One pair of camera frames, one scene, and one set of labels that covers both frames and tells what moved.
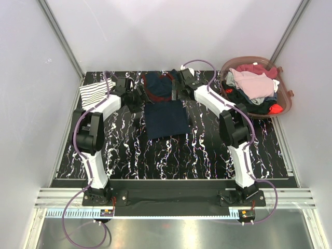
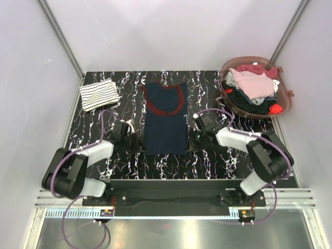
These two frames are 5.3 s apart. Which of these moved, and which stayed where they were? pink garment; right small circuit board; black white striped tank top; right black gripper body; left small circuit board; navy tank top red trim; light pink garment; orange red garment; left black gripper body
Moved: navy tank top red trim; right black gripper body; left black gripper body
Stayed: left small circuit board; orange red garment; pink garment; right small circuit board; light pink garment; black white striped tank top
